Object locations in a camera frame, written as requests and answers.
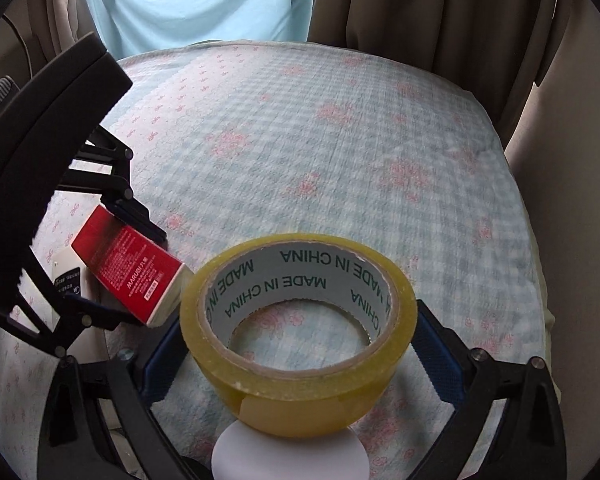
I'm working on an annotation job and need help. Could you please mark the beige curtain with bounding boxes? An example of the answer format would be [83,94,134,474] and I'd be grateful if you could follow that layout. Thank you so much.
[44,0,112,61]

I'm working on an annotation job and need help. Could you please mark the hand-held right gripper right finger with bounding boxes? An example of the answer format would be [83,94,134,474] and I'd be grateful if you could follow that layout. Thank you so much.
[410,299,567,480]

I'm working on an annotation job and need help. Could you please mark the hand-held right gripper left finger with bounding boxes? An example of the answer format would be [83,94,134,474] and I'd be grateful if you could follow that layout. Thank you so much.
[37,316,191,480]

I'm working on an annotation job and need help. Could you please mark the yellow packing tape roll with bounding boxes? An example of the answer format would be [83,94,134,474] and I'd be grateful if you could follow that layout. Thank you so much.
[179,232,419,435]

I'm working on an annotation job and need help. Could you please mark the brown curtain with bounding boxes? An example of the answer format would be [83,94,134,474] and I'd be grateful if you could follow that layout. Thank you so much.
[307,0,600,171]

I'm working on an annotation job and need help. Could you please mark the white round disc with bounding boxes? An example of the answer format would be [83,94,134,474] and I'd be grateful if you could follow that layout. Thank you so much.
[212,419,370,480]

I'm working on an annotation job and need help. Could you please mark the light blue cloth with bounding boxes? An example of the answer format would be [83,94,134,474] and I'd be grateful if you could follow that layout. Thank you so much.
[80,0,317,57]

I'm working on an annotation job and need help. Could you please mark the checked floral blanket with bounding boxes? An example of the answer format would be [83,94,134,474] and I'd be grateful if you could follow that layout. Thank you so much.
[0,40,553,480]

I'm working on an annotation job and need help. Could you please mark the red and white box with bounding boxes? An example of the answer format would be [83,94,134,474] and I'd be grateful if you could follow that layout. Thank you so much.
[50,204,194,330]

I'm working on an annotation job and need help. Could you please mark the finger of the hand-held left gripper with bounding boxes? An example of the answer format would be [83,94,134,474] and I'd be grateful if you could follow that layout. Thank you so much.
[55,127,167,250]
[32,294,150,357]

